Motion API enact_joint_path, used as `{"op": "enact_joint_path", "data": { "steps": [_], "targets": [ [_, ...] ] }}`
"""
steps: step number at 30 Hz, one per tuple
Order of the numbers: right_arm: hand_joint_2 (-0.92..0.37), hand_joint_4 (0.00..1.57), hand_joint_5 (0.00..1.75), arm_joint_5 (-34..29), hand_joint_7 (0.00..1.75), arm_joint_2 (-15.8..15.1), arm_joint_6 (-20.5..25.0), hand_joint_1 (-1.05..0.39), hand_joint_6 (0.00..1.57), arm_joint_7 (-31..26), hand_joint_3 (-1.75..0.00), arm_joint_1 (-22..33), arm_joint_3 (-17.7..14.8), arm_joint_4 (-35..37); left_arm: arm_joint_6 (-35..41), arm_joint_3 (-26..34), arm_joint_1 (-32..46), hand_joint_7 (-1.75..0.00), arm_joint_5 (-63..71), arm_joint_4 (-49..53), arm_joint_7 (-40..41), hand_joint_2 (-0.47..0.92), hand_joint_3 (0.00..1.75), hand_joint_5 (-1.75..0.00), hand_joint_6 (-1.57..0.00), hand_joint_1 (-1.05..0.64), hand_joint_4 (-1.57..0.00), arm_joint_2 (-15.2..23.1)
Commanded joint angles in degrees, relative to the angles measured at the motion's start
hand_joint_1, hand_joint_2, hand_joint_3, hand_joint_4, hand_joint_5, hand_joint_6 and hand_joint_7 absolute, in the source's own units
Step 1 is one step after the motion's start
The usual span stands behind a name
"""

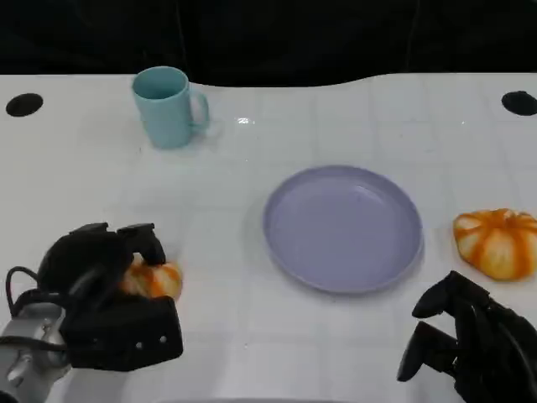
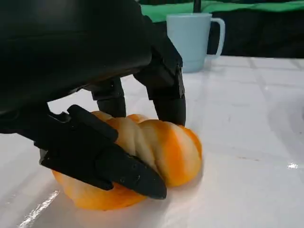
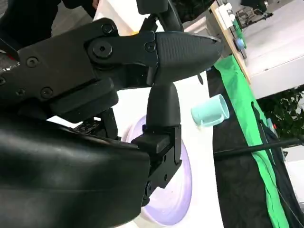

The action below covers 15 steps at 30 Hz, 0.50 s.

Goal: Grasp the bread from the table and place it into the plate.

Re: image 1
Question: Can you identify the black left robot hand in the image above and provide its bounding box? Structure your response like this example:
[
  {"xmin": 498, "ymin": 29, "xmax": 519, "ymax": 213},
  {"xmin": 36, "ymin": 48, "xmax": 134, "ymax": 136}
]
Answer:
[{"xmin": 38, "ymin": 222, "xmax": 168, "ymax": 312}]

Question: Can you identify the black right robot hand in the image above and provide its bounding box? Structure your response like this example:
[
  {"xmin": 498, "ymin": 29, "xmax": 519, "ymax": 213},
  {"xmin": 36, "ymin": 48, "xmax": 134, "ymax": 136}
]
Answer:
[{"xmin": 396, "ymin": 270, "xmax": 537, "ymax": 403}]

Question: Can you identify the orange and white bread roll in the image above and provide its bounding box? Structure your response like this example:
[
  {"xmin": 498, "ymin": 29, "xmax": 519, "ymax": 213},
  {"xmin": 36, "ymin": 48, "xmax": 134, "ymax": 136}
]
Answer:
[
  {"xmin": 452, "ymin": 208, "xmax": 537, "ymax": 281},
  {"xmin": 119, "ymin": 256, "xmax": 185, "ymax": 301}
]

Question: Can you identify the pale green mug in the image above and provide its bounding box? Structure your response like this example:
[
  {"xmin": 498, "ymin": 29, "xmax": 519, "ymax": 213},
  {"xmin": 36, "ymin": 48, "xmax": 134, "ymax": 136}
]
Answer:
[{"xmin": 132, "ymin": 65, "xmax": 210, "ymax": 149}]

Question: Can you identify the lilac plate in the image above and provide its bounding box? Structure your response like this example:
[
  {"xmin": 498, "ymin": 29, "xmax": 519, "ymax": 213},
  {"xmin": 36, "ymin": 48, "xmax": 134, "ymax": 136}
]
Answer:
[{"xmin": 263, "ymin": 165, "xmax": 424, "ymax": 295}]

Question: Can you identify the black looped wrist cable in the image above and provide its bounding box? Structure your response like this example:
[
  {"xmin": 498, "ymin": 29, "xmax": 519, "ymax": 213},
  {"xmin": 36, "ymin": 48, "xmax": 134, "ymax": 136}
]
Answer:
[{"xmin": 6, "ymin": 266, "xmax": 64, "ymax": 320}]

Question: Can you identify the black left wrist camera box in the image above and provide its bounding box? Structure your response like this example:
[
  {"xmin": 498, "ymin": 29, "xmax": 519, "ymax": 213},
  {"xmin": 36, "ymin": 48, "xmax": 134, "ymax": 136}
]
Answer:
[{"xmin": 60, "ymin": 296, "xmax": 185, "ymax": 371}]

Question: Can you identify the black forearm cable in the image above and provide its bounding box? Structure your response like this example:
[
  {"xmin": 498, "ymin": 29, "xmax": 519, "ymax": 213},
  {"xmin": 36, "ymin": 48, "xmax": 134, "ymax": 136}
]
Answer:
[{"xmin": 0, "ymin": 334, "xmax": 68, "ymax": 353}]

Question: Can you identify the black table cable grommet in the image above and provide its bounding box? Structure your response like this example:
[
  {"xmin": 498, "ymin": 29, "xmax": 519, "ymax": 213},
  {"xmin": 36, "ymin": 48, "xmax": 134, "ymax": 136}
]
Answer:
[
  {"xmin": 501, "ymin": 90, "xmax": 537, "ymax": 116},
  {"xmin": 5, "ymin": 92, "xmax": 44, "ymax": 118}
]

